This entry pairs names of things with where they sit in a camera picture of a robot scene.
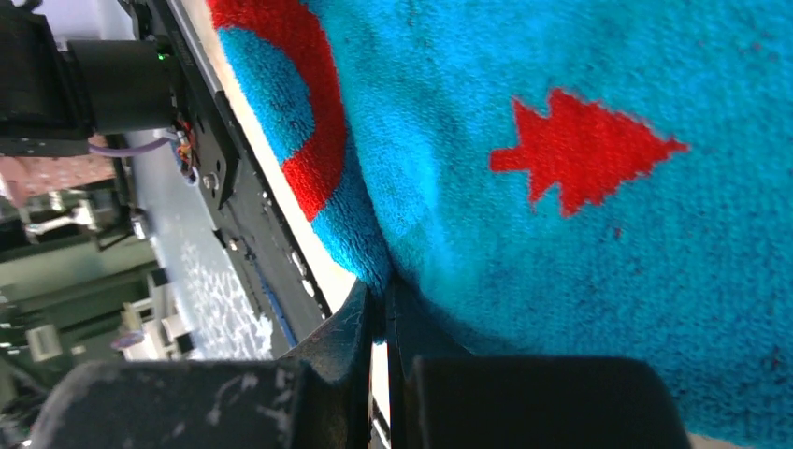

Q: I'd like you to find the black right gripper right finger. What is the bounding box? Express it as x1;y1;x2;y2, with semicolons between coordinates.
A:
384;278;690;448

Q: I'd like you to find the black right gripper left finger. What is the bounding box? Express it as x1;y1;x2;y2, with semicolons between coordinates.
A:
31;284;373;448

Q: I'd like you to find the red blue patterned towel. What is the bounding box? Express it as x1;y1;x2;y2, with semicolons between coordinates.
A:
209;1;792;448

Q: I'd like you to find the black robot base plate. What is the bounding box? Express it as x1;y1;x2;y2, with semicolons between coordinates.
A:
123;1;348;361

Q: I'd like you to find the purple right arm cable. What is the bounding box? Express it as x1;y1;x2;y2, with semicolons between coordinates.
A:
87;128;187;157

